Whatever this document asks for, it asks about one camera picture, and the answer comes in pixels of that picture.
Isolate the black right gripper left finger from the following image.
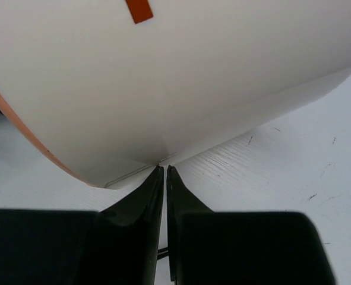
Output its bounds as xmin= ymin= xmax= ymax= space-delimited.
xmin=0 ymin=166 xmax=164 ymax=284

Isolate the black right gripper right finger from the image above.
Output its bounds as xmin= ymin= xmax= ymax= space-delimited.
xmin=166 ymin=166 xmax=336 ymax=284

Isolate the peach top drawer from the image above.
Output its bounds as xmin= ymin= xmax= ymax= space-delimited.
xmin=0 ymin=94 xmax=91 ymax=186

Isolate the cream round drawer organizer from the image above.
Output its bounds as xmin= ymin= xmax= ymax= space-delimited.
xmin=0 ymin=1 xmax=351 ymax=188

